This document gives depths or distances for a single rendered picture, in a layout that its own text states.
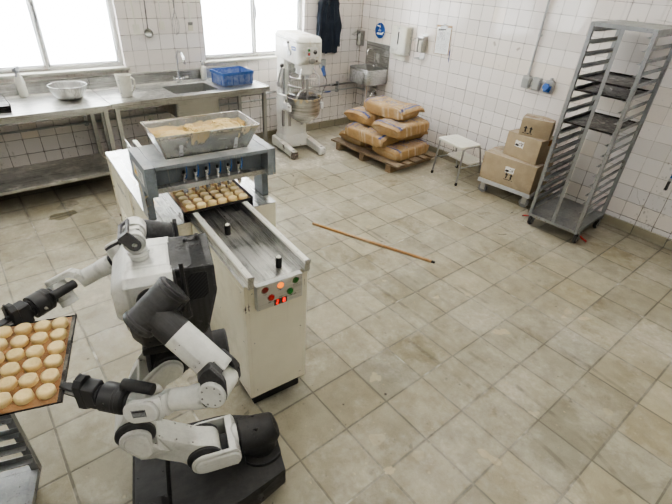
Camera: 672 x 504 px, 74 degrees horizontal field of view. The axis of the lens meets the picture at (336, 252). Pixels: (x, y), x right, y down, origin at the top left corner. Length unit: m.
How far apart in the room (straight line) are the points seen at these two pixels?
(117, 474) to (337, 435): 1.07
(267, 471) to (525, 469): 1.29
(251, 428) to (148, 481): 0.47
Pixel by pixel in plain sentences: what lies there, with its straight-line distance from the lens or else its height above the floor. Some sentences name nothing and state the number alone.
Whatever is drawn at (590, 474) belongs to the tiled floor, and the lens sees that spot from 2.80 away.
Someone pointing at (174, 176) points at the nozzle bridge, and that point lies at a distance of 2.55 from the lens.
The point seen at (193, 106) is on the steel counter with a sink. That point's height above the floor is 0.73.
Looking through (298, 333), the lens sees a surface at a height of 0.43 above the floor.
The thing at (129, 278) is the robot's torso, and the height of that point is 1.28.
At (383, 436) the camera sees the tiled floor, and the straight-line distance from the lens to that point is 2.55.
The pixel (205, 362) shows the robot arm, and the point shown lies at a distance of 1.28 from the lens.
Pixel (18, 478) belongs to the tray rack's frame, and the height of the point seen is 0.15.
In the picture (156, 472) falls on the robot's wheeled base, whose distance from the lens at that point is 2.28.
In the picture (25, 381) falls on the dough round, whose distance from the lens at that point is 1.67.
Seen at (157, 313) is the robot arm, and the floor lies 1.27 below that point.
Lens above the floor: 2.07
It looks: 33 degrees down
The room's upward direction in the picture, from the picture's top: 4 degrees clockwise
